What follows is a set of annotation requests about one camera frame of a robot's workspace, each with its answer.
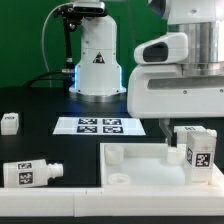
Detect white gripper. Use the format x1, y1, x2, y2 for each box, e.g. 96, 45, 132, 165
127, 65, 224, 147

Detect white square tabletop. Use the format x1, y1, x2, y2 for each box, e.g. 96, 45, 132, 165
100, 143, 224, 197

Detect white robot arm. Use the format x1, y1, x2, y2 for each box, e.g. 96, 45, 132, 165
70, 0, 224, 119

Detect paper sheet with tags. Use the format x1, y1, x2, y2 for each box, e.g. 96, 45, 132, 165
53, 117, 145, 136

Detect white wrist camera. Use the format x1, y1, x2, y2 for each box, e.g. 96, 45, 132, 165
134, 32, 188, 65

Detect white L-shaped obstacle wall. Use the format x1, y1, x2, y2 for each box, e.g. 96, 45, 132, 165
0, 146, 224, 218

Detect black cables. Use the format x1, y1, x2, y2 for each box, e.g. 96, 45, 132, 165
22, 69, 73, 88

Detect white cable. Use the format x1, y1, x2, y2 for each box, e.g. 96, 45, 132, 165
41, 3, 73, 88

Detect black camera stand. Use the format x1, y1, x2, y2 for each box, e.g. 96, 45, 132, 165
53, 0, 107, 90

